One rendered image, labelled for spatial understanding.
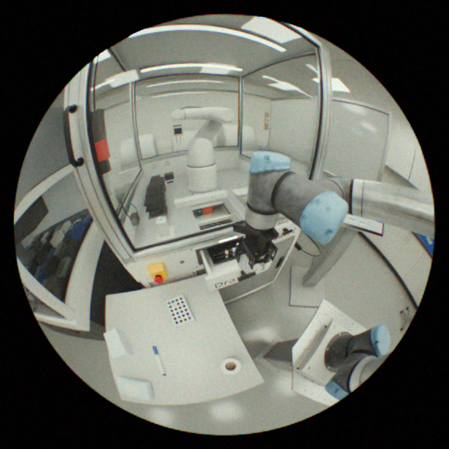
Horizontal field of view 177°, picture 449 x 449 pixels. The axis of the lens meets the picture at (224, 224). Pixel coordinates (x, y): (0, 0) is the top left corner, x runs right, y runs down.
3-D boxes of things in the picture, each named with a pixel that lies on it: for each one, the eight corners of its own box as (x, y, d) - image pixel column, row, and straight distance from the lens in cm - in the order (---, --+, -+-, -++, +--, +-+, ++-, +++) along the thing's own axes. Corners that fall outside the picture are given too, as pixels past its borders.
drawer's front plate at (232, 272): (268, 268, 67) (275, 254, 58) (208, 291, 59) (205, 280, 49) (267, 266, 67) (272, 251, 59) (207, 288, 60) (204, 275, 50)
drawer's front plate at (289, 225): (296, 233, 91) (302, 219, 84) (259, 248, 73) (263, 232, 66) (294, 231, 91) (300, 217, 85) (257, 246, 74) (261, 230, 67)
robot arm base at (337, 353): (357, 347, 79) (373, 341, 73) (338, 374, 73) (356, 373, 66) (341, 329, 72) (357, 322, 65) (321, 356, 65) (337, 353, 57)
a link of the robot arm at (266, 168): (275, 161, 21) (240, 150, 27) (264, 221, 25) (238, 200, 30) (303, 160, 27) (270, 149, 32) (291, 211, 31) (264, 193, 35)
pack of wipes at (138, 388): (151, 381, 70) (145, 383, 66) (155, 399, 73) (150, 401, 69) (121, 374, 78) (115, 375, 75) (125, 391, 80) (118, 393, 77)
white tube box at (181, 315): (195, 321, 62) (194, 319, 58) (178, 328, 63) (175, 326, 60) (184, 297, 66) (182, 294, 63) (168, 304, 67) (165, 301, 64)
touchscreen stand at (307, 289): (323, 307, 175) (391, 243, 116) (289, 305, 155) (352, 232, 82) (321, 271, 196) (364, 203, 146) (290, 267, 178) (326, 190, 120)
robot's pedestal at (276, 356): (298, 350, 153) (359, 338, 92) (277, 375, 148) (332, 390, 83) (276, 335, 144) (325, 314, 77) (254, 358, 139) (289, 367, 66)
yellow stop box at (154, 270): (169, 280, 63) (163, 271, 57) (154, 283, 65) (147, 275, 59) (168, 270, 66) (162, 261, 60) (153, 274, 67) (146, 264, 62)
